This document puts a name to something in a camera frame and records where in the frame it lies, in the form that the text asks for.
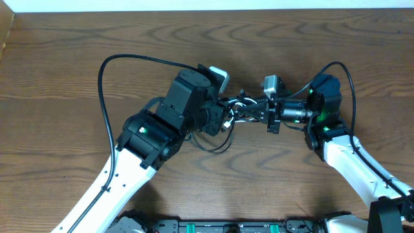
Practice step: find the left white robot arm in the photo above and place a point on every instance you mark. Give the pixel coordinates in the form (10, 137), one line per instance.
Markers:
(148, 139)

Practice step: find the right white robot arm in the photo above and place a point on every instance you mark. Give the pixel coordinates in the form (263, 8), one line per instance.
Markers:
(390, 201)

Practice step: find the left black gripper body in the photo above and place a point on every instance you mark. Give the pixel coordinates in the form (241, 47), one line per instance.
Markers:
(213, 120)

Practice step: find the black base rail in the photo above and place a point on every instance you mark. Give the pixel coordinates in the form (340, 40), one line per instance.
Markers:
(134, 221)

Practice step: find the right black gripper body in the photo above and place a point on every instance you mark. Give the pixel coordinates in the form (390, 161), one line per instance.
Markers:
(274, 117)

